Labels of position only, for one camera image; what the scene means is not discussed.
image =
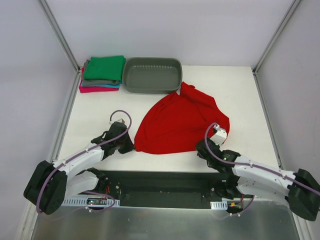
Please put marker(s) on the right aluminium frame post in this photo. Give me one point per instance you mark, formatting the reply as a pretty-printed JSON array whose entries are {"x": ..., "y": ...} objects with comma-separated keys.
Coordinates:
[{"x": 277, "y": 34}]

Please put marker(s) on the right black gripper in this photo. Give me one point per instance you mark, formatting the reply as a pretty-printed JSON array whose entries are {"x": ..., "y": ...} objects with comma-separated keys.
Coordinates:
[{"x": 204, "y": 150}]

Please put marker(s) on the right white cable duct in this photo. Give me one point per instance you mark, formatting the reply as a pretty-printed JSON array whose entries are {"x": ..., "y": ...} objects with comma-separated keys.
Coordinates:
[{"x": 219, "y": 205}]

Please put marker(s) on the right aluminium rail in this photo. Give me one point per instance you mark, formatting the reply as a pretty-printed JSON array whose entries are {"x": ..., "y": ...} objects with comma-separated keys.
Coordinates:
[{"x": 267, "y": 118}]

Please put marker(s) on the left white cable duct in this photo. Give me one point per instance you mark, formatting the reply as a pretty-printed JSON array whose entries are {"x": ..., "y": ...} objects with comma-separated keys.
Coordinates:
[{"x": 84, "y": 201}]

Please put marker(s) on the white cable duct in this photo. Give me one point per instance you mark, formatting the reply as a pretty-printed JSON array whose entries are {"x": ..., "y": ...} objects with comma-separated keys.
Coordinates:
[
  {"x": 84, "y": 201},
  {"x": 219, "y": 205}
]

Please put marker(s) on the teal folded t shirt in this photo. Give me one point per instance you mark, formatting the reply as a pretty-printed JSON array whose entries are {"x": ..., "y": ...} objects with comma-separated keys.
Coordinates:
[{"x": 116, "y": 86}]

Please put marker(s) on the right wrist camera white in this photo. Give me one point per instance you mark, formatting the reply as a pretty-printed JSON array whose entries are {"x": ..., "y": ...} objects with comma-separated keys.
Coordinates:
[{"x": 219, "y": 135}]

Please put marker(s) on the aluminium frame post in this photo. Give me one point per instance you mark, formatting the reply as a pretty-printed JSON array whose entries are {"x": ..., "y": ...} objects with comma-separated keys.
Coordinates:
[
  {"x": 58, "y": 33},
  {"x": 277, "y": 34}
]

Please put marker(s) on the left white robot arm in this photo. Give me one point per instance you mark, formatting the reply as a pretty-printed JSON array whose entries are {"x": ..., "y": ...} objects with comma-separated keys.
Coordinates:
[{"x": 52, "y": 183}]

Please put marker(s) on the pink folded t shirt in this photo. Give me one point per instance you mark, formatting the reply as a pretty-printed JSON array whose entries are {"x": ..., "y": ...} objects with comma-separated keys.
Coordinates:
[{"x": 94, "y": 89}]

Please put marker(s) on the red t shirt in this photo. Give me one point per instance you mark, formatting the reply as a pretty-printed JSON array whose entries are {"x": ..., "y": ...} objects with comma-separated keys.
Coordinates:
[{"x": 177, "y": 122}]

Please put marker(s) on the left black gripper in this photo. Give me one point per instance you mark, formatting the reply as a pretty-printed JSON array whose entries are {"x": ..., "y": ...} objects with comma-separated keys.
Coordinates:
[{"x": 125, "y": 144}]

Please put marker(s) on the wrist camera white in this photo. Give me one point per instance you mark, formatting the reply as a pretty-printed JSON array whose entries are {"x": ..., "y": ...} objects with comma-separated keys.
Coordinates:
[
  {"x": 219, "y": 135},
  {"x": 121, "y": 120}
]

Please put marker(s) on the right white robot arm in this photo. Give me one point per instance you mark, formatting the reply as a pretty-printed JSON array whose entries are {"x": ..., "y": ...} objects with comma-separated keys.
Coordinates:
[{"x": 297, "y": 190}]

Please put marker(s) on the left aluminium rail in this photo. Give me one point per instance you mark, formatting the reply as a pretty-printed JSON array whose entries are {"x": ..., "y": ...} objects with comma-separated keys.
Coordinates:
[{"x": 63, "y": 124}]

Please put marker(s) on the grey folded t shirt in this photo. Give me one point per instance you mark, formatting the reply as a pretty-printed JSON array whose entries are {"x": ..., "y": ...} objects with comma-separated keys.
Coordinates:
[{"x": 96, "y": 82}]

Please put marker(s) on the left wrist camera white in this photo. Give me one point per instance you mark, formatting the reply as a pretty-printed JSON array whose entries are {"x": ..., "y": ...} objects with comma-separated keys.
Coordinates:
[{"x": 121, "y": 120}]

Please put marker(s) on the aluminium rail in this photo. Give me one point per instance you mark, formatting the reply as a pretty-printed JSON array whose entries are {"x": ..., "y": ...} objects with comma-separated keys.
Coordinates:
[
  {"x": 267, "y": 118},
  {"x": 63, "y": 124}
]

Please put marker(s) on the grey plastic bin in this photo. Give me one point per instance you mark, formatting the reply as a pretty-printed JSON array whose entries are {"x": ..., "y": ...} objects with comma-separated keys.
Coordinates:
[{"x": 152, "y": 75}]

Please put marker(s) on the green folded t shirt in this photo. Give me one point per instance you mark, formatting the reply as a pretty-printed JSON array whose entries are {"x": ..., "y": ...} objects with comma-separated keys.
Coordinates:
[{"x": 105, "y": 68}]

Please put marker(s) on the left aluminium frame post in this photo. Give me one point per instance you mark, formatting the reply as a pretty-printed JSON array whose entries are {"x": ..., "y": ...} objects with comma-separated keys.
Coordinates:
[{"x": 58, "y": 33}]

